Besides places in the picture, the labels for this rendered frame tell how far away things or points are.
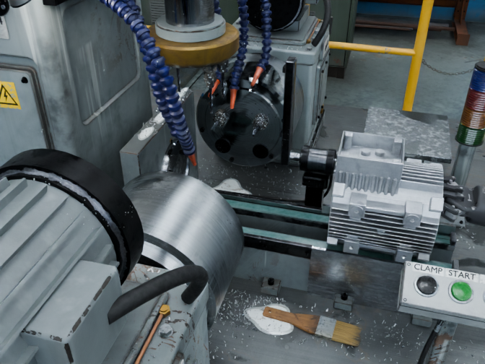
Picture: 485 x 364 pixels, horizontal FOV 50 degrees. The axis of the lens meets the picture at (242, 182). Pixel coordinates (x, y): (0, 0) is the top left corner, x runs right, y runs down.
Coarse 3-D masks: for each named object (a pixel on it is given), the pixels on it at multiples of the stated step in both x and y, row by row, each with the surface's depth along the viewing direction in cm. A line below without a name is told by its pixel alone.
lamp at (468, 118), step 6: (468, 108) 119; (462, 114) 122; (468, 114) 119; (474, 114) 118; (480, 114) 118; (462, 120) 122; (468, 120) 120; (474, 120) 119; (480, 120) 119; (468, 126) 120; (474, 126) 120; (480, 126) 120
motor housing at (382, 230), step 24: (408, 168) 100; (432, 168) 99; (360, 192) 99; (408, 192) 98; (432, 192) 97; (336, 216) 99; (384, 216) 97; (432, 216) 96; (360, 240) 102; (384, 240) 99; (408, 240) 98; (432, 240) 96
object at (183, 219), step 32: (128, 192) 86; (160, 192) 83; (192, 192) 85; (160, 224) 77; (192, 224) 80; (224, 224) 85; (160, 256) 74; (192, 256) 76; (224, 256) 83; (224, 288) 83
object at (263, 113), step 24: (240, 72) 125; (264, 72) 126; (216, 96) 127; (240, 96) 125; (264, 96) 124; (216, 120) 126; (240, 120) 128; (264, 120) 124; (216, 144) 134; (240, 144) 132; (264, 144) 130
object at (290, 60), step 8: (288, 64) 108; (296, 64) 110; (288, 72) 109; (296, 72) 111; (288, 80) 110; (288, 88) 111; (288, 96) 112; (288, 104) 113; (288, 112) 114; (288, 120) 115; (288, 128) 116; (280, 136) 118; (288, 136) 117; (288, 144) 118; (288, 152) 120; (288, 160) 121
